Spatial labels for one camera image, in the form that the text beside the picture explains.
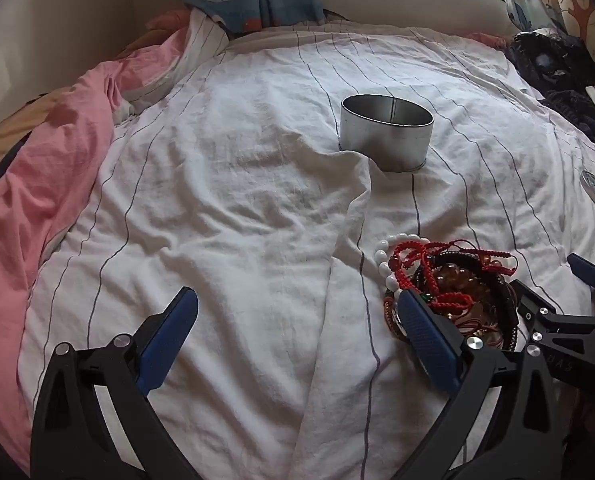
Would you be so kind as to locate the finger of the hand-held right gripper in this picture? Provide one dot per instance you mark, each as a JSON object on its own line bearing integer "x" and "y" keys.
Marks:
{"x": 585, "y": 270}
{"x": 537, "y": 310}

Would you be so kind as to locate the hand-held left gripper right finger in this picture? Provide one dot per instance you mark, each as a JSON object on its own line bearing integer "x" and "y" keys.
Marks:
{"x": 427, "y": 345}

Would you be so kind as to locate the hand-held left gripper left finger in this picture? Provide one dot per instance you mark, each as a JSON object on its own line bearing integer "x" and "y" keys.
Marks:
{"x": 170, "y": 340}

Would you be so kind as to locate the silver round tin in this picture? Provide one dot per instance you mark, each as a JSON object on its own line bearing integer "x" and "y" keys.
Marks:
{"x": 377, "y": 145}

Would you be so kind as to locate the white striped duvet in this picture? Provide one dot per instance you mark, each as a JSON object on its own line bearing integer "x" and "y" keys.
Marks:
{"x": 227, "y": 210}

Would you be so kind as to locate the black clothing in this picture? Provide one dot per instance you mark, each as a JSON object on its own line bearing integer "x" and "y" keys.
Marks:
{"x": 557, "y": 70}

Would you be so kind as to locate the pink blanket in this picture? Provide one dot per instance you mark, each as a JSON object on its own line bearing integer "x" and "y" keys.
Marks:
{"x": 52, "y": 160}

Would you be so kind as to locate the pink cloth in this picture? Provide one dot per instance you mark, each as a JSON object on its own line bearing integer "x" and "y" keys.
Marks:
{"x": 487, "y": 40}

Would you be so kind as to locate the orange tree print curtain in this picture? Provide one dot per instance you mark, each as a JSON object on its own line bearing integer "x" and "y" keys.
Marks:
{"x": 577, "y": 10}

